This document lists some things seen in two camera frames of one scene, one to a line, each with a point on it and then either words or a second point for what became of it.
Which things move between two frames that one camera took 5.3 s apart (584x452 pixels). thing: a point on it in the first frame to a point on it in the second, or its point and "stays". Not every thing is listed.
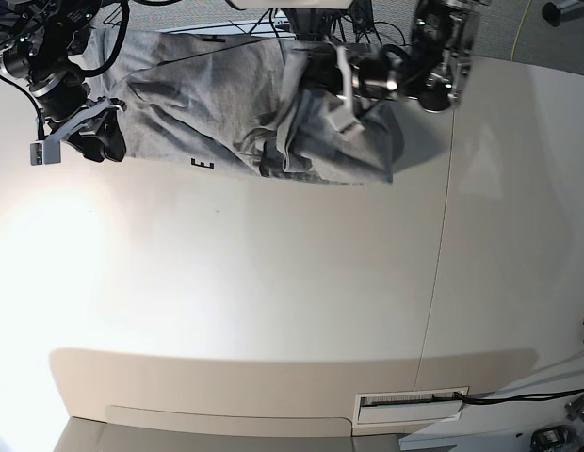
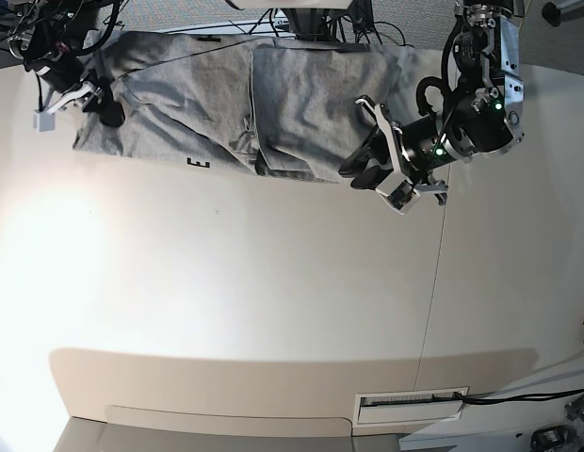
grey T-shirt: (236, 103) stays
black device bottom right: (557, 438) stays
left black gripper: (321, 70) to (404, 141)
